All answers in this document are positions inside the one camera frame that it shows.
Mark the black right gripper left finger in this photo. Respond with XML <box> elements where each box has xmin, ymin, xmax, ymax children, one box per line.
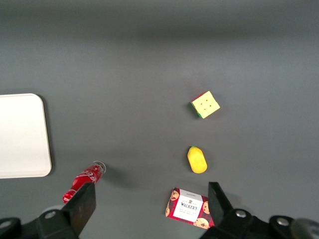
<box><xmin>0</xmin><ymin>182</ymin><xmax>97</xmax><ymax>239</ymax></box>

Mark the yellow toy mango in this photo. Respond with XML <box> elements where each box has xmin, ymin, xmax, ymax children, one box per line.
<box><xmin>187</xmin><ymin>146</ymin><xmax>208</xmax><ymax>174</ymax></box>

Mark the red Walkers shortbread box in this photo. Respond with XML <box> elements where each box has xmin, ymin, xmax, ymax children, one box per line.
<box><xmin>164</xmin><ymin>187</ymin><xmax>215</xmax><ymax>230</ymax></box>

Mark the red coke bottle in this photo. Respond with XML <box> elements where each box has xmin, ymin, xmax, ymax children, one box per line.
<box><xmin>62</xmin><ymin>160</ymin><xmax>107</xmax><ymax>204</ymax></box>

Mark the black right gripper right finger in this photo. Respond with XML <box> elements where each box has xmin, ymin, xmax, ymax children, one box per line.
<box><xmin>199</xmin><ymin>181</ymin><xmax>300</xmax><ymax>239</ymax></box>

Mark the white rectangular tray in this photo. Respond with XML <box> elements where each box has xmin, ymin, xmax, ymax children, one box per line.
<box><xmin>0</xmin><ymin>93</ymin><xmax>52</xmax><ymax>179</ymax></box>

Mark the yellow-faced puzzle cube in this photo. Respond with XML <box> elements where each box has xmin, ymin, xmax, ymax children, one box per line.
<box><xmin>190</xmin><ymin>91</ymin><xmax>221</xmax><ymax>120</ymax></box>

